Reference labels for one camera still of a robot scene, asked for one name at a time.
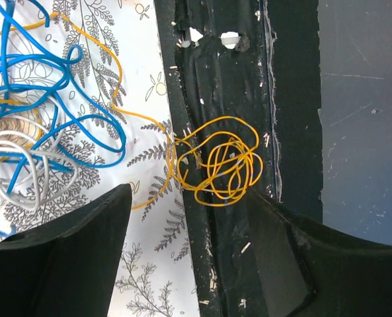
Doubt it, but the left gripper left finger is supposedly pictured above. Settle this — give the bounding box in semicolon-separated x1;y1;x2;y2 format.
0;184;132;316

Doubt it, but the floral table mat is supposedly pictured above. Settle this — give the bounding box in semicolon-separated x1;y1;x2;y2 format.
0;1;199;316

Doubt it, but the blue thin cable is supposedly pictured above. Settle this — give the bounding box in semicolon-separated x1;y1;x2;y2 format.
0;0;128;238

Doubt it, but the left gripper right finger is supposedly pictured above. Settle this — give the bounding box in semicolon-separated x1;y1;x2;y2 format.
247;189;392;316

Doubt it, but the yellow thin cable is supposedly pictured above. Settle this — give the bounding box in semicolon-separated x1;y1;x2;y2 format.
0;11;264;211

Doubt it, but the white thin cable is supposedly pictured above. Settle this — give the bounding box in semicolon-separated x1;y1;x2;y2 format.
0;92;79;211

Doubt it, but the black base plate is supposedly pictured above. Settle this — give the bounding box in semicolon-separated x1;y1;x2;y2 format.
155;1;323;316

